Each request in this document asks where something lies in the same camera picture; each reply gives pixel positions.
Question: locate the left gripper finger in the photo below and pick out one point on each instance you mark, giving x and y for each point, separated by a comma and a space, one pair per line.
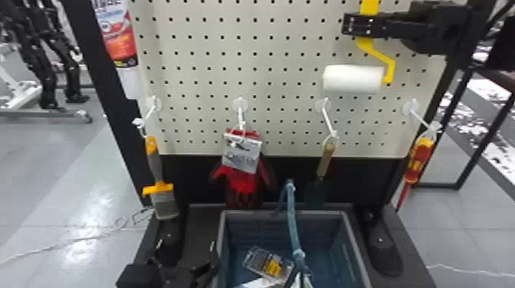
206, 274

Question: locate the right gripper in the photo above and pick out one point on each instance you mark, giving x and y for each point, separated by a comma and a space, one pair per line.
436, 28

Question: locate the yellow paint roller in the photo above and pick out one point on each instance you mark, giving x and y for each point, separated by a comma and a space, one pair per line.
352, 79

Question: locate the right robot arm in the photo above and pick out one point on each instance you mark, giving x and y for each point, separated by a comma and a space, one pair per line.
503, 48

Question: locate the clear packet with yellow part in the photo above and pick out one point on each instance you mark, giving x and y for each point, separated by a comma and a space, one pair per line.
268, 263

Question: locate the grey brush with yellow band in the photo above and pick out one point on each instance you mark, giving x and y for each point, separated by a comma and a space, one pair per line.
160, 193

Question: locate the red gloves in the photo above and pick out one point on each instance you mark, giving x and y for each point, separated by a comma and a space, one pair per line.
241, 181

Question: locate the blue basket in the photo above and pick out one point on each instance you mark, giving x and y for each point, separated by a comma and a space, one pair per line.
322, 241

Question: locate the black side table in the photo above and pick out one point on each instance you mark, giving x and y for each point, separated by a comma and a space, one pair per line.
493, 78

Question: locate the white pegboard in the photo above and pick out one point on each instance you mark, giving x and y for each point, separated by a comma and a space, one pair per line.
249, 56

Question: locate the red and yellow screwdriver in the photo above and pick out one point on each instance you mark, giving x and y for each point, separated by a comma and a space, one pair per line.
417, 161

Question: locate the red and white sealant tube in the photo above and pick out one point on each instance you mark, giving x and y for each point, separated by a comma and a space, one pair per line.
117, 36

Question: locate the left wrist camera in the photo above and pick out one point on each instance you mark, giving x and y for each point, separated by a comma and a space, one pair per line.
139, 276

